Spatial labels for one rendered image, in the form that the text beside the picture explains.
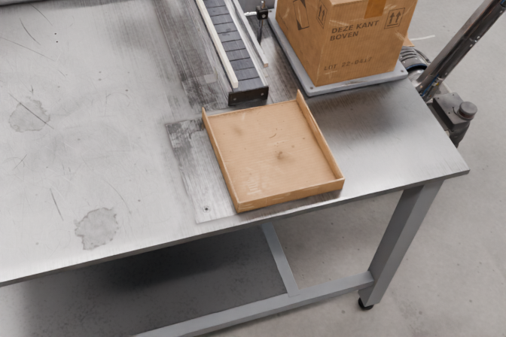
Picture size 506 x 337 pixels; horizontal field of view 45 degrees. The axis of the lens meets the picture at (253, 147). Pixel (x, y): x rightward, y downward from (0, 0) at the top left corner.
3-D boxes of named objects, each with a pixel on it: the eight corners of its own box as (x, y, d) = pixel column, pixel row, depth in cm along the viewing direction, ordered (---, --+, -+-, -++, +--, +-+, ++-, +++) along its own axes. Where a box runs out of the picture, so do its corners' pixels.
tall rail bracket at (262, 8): (236, 47, 172) (240, -1, 159) (261, 44, 174) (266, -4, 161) (240, 55, 170) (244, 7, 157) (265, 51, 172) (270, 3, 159)
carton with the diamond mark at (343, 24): (274, 18, 179) (285, -66, 158) (347, 5, 185) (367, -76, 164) (315, 88, 161) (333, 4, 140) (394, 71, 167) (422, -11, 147)
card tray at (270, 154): (202, 117, 154) (202, 107, 151) (297, 99, 160) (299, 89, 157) (236, 214, 136) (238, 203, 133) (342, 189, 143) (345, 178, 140)
